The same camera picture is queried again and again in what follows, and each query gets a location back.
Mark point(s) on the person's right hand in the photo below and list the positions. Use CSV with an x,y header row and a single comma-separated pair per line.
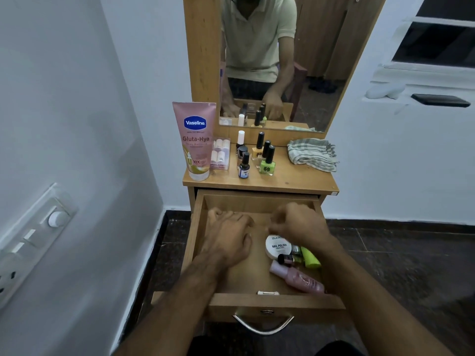
x,y
300,224

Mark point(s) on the person's left hand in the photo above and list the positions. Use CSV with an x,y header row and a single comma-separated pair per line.
x,y
228,237

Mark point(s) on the round white jar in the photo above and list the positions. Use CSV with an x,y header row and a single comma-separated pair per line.
x,y
277,248

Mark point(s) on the neon green tube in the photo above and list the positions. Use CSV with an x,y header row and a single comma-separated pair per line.
x,y
311,258

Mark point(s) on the dark cap gold nail polish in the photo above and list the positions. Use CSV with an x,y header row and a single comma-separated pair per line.
x,y
285,259

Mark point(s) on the wooden drawer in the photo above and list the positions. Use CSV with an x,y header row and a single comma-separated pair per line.
x,y
245,278

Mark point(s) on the pink bottle white cap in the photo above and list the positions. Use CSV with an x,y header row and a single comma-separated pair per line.
x,y
300,279

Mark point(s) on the green nail polish bottle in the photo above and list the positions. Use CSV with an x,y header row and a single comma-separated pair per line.
x,y
268,167

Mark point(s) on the blue label nail polish bottle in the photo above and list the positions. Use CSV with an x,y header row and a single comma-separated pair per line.
x,y
243,170

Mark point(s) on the clear box of pink tubes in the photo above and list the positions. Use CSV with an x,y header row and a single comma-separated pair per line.
x,y
220,153

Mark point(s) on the clear nail polish bottle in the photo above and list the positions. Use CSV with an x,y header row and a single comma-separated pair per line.
x,y
266,146

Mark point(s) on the white cap nail polish bottle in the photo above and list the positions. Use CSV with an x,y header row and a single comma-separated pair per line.
x,y
241,137

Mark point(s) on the pink lotion tube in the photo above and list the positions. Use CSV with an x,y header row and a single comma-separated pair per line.
x,y
194,140

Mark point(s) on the person's right forearm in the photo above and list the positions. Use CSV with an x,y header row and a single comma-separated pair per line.
x,y
378,304

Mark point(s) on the person's left forearm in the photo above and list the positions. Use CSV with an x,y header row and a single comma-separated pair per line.
x,y
170,307

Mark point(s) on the person's legs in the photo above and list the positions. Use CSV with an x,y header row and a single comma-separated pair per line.
x,y
334,350

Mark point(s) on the wooden dressing table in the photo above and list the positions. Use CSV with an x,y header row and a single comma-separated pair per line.
x,y
297,177

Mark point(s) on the striped green white cloth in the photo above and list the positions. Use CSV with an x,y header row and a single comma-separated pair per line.
x,y
311,153

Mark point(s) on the white object on sill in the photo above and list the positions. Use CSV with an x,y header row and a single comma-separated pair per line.
x,y
384,91

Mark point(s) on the dressing table mirror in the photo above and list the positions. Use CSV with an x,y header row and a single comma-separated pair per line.
x,y
323,40

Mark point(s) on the black phone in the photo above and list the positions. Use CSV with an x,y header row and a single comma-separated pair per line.
x,y
441,100

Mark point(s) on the white framed window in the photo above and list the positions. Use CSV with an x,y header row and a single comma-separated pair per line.
x,y
438,48

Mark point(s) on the white wall switch board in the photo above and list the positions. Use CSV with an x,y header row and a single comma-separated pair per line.
x,y
33,240

